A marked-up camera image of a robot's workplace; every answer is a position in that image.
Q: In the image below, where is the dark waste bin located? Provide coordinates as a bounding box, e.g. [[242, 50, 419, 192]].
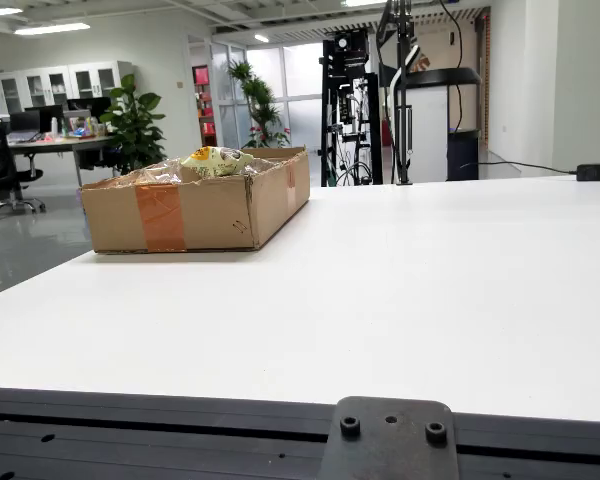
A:
[[447, 128, 481, 182]]

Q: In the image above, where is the black stand pole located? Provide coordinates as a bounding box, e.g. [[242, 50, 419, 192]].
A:
[[377, 0, 416, 186]]

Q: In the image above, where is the red display shelf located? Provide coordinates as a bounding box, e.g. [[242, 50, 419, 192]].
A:
[[191, 64, 218, 154]]

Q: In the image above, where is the tall slender potted plant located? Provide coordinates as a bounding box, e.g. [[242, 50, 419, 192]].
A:
[[228, 59, 292, 150]]

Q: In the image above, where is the black aluminium frame rail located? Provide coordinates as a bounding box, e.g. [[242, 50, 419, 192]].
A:
[[0, 386, 600, 480]]

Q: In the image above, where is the black power cable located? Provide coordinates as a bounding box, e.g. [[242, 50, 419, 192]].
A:
[[458, 160, 579, 175]]

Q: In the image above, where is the black metal mounting plate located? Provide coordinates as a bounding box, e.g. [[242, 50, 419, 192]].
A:
[[315, 396, 460, 480]]

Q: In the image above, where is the brown cardboard box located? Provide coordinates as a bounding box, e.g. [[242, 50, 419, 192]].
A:
[[80, 145, 312, 255]]

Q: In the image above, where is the yellow green snack bag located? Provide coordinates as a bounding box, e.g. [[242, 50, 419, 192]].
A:
[[180, 145, 255, 179]]

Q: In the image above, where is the black equipment rack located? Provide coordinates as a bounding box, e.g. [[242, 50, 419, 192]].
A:
[[318, 28, 384, 188]]

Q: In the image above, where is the grey office desk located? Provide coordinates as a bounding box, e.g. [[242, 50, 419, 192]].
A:
[[7, 133, 114, 187]]

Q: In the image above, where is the white glass door cabinet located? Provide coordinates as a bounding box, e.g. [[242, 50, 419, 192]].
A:
[[0, 60, 136, 116]]

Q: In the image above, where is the broad leaf potted plant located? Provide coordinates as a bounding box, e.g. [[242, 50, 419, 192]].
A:
[[98, 73, 168, 175]]

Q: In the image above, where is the clear plastic packet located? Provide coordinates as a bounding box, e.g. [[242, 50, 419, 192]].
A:
[[242, 157, 284, 177], [122, 156, 201, 185]]

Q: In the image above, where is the white machine with black top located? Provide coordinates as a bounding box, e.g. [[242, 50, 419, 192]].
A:
[[389, 67, 482, 183]]

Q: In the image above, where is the black office chair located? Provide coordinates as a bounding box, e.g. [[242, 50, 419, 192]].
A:
[[0, 122, 47, 220]]

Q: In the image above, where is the black computer monitor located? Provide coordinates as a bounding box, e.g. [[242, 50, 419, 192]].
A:
[[24, 104, 65, 134], [67, 96, 113, 121], [8, 110, 42, 133]]

